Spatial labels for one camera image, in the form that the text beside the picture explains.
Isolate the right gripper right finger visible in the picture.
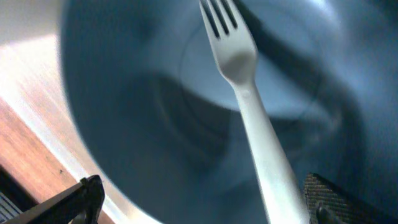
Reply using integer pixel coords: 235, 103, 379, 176
303, 173, 397, 224

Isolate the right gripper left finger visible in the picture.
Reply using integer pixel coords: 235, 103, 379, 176
4, 175, 105, 224

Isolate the blue bowl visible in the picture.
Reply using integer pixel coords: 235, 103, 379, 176
61, 0, 397, 223

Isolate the white plastic fork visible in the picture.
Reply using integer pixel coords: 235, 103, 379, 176
199, 0, 310, 223

